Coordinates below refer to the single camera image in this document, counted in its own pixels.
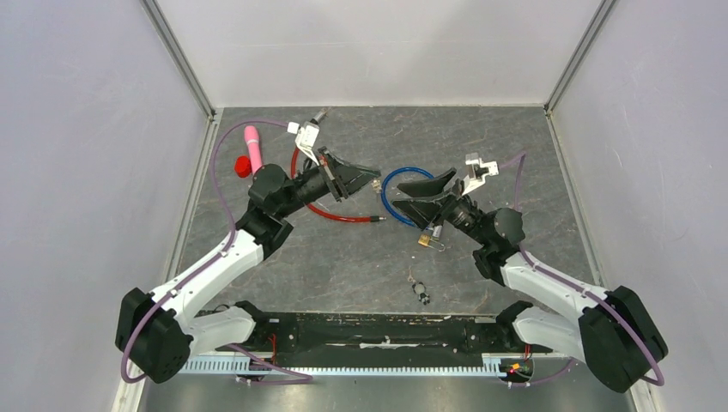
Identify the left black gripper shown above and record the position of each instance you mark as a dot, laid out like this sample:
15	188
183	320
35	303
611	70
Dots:
329	171

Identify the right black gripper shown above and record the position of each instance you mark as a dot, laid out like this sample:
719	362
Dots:
427	211

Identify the blue cable lock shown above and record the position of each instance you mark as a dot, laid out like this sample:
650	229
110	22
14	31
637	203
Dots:
387	193

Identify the red cable lock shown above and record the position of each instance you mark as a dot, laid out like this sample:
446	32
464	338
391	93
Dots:
317	119

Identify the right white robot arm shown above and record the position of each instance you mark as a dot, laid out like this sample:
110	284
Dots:
611	331

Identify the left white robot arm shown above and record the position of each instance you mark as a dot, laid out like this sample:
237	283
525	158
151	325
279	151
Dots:
160	330

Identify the small black key bunch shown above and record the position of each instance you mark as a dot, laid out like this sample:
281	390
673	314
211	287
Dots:
420	290

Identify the brass padlock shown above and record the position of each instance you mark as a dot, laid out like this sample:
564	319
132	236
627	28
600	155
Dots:
430	241

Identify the red round cap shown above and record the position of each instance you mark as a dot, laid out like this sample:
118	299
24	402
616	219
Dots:
243	167

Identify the pink cylindrical tube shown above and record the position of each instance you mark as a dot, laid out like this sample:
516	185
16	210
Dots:
252	139

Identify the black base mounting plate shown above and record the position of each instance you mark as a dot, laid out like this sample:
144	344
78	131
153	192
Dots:
351	340

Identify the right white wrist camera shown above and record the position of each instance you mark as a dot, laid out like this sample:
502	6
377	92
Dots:
478	171

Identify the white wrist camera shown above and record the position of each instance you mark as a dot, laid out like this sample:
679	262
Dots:
478	171
306	135

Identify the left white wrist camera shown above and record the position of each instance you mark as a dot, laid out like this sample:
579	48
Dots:
306	135

